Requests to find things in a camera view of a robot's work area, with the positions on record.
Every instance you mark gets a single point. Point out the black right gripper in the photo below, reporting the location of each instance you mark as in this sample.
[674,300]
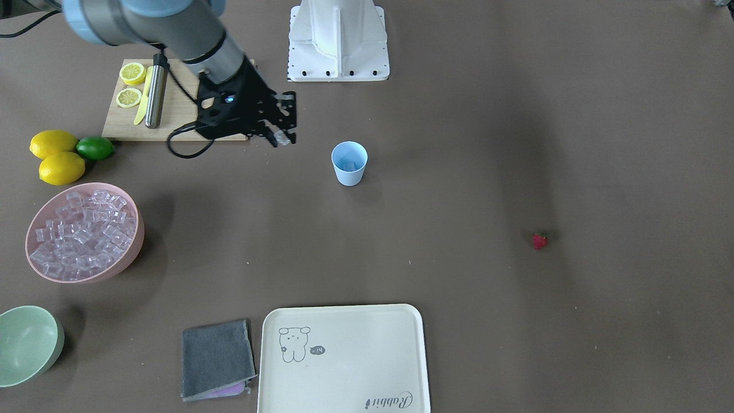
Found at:
[253,92]

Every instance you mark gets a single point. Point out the clear ice cube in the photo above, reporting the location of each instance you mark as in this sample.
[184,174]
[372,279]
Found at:
[282,138]

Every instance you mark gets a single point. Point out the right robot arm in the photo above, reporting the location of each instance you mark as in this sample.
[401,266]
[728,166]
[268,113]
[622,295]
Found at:
[192,30]

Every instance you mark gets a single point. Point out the blue plastic cup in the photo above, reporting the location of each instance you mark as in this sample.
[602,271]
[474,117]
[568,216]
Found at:
[349,160]

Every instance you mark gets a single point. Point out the pile of clear ice cubes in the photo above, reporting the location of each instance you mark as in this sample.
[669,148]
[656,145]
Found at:
[80,235]

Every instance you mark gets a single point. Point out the wooden cutting board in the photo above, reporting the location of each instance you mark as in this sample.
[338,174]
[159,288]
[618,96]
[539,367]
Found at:
[177,110]

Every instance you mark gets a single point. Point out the steel muddler rod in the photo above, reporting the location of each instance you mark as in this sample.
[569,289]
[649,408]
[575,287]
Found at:
[153,114]

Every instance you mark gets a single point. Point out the yellow plastic knife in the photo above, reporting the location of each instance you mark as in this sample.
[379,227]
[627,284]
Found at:
[144,101]

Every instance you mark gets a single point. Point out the lemon slice lower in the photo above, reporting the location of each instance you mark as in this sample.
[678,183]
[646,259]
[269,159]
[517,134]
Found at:
[128,97]

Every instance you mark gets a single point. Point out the lemon slice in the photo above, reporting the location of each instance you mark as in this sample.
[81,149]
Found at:
[128,97]
[133,73]

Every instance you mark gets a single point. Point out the lemon slice upper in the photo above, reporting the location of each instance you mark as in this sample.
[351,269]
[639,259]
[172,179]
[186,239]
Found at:
[133,73]

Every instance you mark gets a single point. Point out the green lime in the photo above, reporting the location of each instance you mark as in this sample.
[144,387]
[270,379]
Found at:
[95,148]

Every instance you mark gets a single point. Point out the yellow lemon lower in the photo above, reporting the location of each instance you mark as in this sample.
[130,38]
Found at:
[62,168]

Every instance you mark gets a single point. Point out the yellow lemon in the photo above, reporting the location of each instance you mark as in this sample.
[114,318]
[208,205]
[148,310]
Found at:
[51,142]
[62,168]

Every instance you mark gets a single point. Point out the grey folded cloth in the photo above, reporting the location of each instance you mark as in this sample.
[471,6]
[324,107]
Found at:
[216,361]

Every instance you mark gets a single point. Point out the yellow lemon upper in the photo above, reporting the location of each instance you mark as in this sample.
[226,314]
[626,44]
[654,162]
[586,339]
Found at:
[51,142]

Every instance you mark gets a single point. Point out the cream rabbit tray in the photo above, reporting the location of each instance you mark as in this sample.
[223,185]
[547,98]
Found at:
[361,358]

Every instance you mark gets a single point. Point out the red strawberry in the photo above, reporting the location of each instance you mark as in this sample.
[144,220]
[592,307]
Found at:
[540,240]

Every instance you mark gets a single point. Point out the green bowl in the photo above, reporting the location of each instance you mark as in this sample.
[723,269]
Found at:
[32,339]

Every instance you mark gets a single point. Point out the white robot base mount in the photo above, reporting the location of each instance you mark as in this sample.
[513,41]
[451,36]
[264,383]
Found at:
[337,41]

